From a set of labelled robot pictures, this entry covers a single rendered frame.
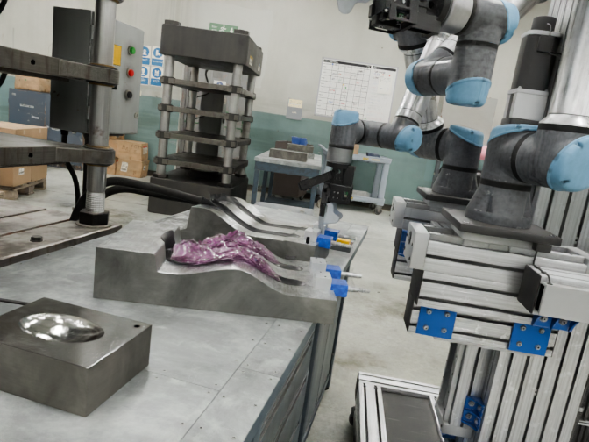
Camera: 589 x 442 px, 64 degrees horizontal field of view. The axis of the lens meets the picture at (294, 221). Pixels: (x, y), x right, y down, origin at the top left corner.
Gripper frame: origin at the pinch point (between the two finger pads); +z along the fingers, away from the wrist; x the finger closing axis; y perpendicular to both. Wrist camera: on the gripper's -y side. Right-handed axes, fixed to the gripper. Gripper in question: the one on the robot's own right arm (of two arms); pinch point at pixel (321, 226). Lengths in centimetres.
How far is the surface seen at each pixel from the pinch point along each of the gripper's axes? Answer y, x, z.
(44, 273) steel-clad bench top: -51, -54, 11
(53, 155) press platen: -79, -21, -10
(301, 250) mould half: -1.5, -17.7, 3.7
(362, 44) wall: -88, 632, -162
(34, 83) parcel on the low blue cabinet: -555, 486, -31
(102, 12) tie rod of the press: -74, -9, -53
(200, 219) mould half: -31.9, -17.7, 0.9
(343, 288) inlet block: 13.6, -39.0, 4.4
